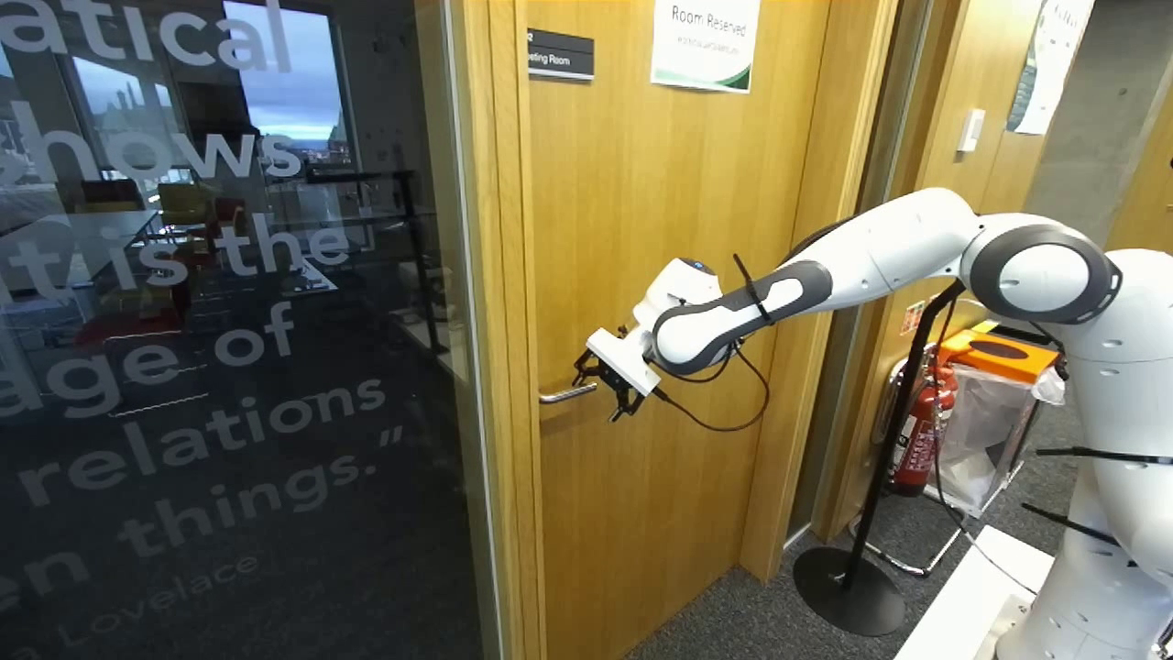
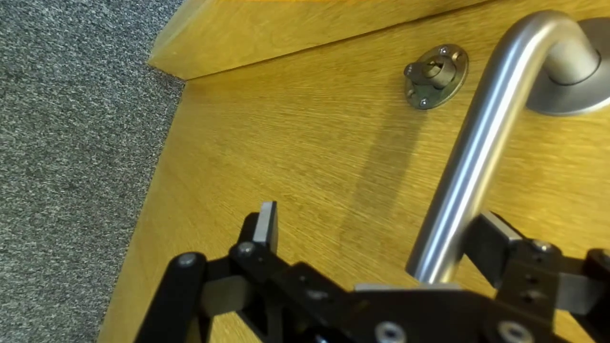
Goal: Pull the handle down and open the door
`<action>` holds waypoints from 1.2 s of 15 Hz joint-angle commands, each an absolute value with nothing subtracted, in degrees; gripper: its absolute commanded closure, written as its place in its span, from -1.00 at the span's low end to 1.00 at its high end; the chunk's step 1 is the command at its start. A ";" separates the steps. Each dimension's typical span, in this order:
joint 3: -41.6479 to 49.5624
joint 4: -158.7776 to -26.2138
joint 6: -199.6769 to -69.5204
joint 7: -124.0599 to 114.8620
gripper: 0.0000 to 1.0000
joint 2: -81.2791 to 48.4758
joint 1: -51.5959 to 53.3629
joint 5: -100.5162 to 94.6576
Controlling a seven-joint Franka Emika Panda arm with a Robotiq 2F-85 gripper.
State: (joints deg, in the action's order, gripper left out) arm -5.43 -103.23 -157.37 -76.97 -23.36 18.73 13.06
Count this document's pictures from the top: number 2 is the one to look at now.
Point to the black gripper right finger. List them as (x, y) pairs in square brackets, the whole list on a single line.
[(526, 279)]

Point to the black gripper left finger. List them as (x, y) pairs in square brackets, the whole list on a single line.
[(266, 287)]

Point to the light wooden door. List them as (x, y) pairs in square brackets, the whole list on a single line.
[(286, 146)]

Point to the silver door lock cylinder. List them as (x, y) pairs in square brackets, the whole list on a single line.
[(434, 77)]

